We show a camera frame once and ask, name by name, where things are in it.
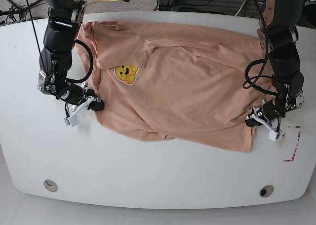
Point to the right table cable grommet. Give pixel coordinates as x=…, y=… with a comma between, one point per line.
x=266, y=191

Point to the peach T-shirt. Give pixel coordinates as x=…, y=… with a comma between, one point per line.
x=161, y=81

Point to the table cable grommet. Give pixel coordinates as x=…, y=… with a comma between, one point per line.
x=50, y=185
x=266, y=191

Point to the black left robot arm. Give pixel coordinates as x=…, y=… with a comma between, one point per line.
x=278, y=35

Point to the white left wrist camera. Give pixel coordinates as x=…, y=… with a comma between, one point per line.
x=274, y=134

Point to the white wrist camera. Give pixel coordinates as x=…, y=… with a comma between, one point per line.
x=274, y=134
x=71, y=120

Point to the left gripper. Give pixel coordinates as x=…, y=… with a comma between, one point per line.
x=267, y=111

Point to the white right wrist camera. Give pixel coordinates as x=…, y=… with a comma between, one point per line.
x=71, y=120

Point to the left table cable grommet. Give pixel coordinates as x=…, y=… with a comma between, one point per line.
x=50, y=185

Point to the red tape rectangle marking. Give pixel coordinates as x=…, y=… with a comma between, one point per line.
x=290, y=142

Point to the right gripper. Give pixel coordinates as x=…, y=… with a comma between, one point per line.
x=76, y=95

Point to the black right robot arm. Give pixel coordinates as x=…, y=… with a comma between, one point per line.
x=64, y=21

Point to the black tripod stand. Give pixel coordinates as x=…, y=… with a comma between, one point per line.
x=18, y=13

